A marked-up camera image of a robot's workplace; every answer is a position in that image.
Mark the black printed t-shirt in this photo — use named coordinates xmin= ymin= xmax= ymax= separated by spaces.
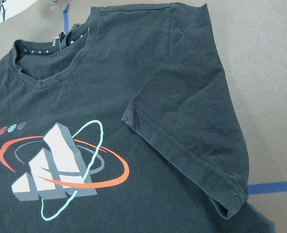
xmin=0 ymin=3 xmax=275 ymax=233

